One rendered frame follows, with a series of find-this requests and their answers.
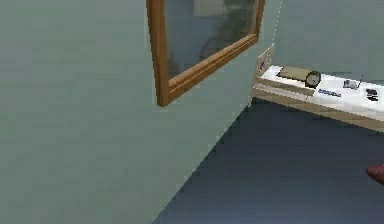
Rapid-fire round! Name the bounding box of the white topped wooden desk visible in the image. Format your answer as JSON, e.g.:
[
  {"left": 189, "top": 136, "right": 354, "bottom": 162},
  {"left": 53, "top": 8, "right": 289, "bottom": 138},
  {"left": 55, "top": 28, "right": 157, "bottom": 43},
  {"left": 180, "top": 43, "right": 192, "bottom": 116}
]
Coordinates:
[{"left": 249, "top": 64, "right": 384, "bottom": 134}]

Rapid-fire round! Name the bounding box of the black round alarm clock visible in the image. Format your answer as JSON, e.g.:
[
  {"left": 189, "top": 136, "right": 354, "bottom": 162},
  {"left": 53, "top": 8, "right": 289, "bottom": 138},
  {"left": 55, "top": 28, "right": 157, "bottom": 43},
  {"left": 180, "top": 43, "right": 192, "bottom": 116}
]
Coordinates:
[{"left": 304, "top": 70, "right": 322, "bottom": 90}]

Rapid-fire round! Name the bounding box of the small framed picture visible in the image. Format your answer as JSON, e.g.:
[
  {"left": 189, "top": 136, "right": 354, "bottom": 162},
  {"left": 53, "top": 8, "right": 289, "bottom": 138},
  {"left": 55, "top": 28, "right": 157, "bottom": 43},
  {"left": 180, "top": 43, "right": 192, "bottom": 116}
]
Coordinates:
[{"left": 256, "top": 43, "right": 276, "bottom": 76}]

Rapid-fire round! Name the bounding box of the dark red rounded object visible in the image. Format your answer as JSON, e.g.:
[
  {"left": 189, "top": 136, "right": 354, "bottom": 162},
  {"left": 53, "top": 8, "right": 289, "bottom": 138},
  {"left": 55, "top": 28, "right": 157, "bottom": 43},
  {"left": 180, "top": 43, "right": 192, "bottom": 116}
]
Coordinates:
[{"left": 364, "top": 164, "right": 384, "bottom": 186}]

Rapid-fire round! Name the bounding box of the wooden framed mirror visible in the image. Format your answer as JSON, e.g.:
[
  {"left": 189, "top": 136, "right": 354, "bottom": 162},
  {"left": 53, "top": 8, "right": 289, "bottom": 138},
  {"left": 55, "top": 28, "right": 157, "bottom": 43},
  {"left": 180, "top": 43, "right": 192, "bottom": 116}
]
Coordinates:
[{"left": 145, "top": 0, "right": 267, "bottom": 108}]

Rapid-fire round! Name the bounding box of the blue pen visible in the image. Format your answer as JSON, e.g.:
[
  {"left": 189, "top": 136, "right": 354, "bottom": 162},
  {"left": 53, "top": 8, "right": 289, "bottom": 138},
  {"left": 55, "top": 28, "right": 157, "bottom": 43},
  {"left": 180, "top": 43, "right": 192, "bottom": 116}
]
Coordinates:
[{"left": 317, "top": 88, "right": 342, "bottom": 98}]

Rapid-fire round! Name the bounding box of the black remote control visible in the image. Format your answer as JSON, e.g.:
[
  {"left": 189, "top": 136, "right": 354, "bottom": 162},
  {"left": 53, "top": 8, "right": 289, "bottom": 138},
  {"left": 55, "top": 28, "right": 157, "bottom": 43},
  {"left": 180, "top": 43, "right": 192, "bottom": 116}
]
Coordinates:
[{"left": 365, "top": 88, "right": 380, "bottom": 102}]

